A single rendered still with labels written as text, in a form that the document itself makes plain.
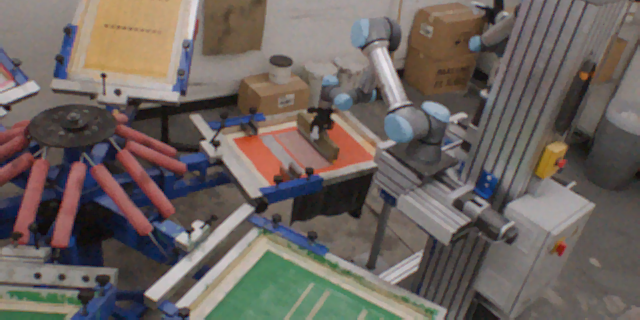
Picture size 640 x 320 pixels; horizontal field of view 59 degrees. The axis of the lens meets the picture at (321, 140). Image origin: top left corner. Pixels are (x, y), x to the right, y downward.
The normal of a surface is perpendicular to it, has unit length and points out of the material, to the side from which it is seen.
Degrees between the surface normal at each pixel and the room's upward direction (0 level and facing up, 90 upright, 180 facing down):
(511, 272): 90
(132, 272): 0
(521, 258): 90
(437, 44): 90
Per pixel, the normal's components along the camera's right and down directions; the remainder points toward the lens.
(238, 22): 0.07, 0.54
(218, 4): 0.51, 0.49
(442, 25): -0.78, 0.22
